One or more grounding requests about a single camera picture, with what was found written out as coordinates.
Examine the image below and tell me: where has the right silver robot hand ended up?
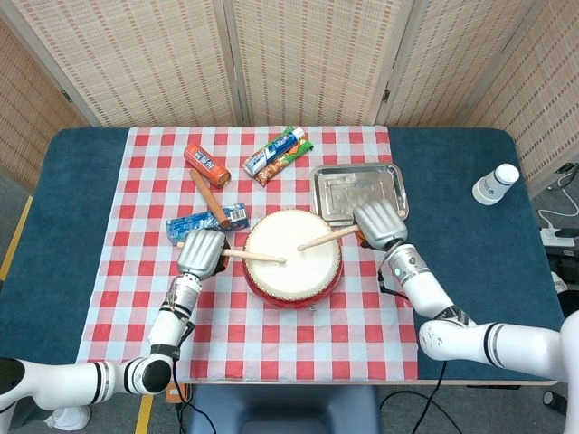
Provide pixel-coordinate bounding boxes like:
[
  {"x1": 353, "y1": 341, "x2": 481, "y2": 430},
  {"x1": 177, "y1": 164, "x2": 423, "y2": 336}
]
[{"x1": 352, "y1": 200, "x2": 409, "y2": 251}]

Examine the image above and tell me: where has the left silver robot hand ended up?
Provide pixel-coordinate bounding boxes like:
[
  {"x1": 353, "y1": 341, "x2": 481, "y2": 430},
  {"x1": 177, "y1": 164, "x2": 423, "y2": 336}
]
[{"x1": 175, "y1": 229, "x2": 227, "y2": 278}]

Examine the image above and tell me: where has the wooden drumstick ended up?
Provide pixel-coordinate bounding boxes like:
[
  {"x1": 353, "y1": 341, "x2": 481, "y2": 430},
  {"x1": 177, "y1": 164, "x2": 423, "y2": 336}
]
[
  {"x1": 297, "y1": 208, "x2": 407, "y2": 252},
  {"x1": 176, "y1": 241, "x2": 288, "y2": 265}
]

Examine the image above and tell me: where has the metal tray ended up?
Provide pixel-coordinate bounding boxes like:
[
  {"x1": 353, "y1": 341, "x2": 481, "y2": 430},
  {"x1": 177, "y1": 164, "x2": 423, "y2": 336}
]
[{"x1": 308, "y1": 163, "x2": 411, "y2": 227}]

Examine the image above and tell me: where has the red drum with white skin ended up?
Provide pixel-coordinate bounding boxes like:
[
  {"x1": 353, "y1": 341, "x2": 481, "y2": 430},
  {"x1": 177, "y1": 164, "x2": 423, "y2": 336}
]
[{"x1": 242, "y1": 208, "x2": 345, "y2": 312}]

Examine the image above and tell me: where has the blue cookie box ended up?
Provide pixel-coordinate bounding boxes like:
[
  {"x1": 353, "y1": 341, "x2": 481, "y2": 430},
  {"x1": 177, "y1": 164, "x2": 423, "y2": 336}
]
[{"x1": 165, "y1": 203, "x2": 251, "y2": 246}]

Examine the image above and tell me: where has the brown sausage stick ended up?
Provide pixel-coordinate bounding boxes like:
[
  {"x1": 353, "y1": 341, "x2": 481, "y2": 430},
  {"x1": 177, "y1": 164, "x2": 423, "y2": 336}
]
[{"x1": 188, "y1": 168, "x2": 231, "y2": 226}]

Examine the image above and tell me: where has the red white checkered cloth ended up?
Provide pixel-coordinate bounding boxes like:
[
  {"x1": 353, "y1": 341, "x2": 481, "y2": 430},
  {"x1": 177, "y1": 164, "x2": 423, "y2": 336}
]
[{"x1": 74, "y1": 125, "x2": 420, "y2": 382}]

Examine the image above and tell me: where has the orange cracker tube pack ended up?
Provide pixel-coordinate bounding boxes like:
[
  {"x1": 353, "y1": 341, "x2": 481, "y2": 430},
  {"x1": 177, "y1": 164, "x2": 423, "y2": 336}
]
[{"x1": 183, "y1": 143, "x2": 233, "y2": 189}]

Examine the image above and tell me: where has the teal table cover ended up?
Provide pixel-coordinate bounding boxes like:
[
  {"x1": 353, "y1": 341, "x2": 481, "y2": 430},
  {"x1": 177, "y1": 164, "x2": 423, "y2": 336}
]
[{"x1": 0, "y1": 127, "x2": 566, "y2": 376}]

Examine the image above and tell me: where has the green orange snack packet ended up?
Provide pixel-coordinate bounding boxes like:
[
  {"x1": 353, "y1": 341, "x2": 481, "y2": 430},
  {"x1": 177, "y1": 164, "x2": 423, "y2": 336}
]
[{"x1": 255, "y1": 138, "x2": 316, "y2": 187}]

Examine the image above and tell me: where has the white plastic bottle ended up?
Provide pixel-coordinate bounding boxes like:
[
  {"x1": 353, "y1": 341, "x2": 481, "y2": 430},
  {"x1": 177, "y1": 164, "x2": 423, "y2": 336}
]
[{"x1": 471, "y1": 163, "x2": 520, "y2": 206}]

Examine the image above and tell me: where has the blue white toothpaste tube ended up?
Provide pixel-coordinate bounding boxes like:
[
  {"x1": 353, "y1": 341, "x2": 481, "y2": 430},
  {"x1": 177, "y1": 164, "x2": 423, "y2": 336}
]
[{"x1": 242, "y1": 127, "x2": 307, "y2": 176}]

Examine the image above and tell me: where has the dark blue robot torso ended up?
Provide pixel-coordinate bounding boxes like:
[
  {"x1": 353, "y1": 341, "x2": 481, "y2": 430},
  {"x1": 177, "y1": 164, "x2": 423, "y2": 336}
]
[{"x1": 187, "y1": 383, "x2": 384, "y2": 434}]

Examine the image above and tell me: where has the white power strip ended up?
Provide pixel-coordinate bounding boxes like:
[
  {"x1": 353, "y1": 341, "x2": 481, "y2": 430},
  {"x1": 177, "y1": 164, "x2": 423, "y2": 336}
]
[{"x1": 540, "y1": 228, "x2": 579, "y2": 248}]

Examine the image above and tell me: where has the woven folding screen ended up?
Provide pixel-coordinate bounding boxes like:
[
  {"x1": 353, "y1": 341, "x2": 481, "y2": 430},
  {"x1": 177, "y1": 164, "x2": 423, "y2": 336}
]
[{"x1": 0, "y1": 0, "x2": 579, "y2": 191}]

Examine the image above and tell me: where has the white shoe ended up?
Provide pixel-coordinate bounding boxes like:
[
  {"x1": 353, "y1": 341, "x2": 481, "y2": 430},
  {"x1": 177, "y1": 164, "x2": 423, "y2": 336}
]
[{"x1": 47, "y1": 404, "x2": 91, "y2": 431}]

